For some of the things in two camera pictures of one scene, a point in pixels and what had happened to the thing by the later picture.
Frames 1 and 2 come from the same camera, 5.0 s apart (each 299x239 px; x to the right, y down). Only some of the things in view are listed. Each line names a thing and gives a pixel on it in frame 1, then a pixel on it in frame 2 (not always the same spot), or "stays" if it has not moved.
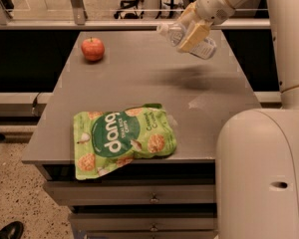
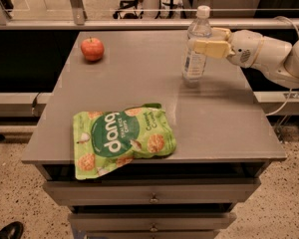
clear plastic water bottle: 204,48 to 194,66
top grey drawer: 133,192 stays
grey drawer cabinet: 165,197 stays
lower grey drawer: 147,221 stays
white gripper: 210,4 to 245,49
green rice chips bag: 104,141 stays
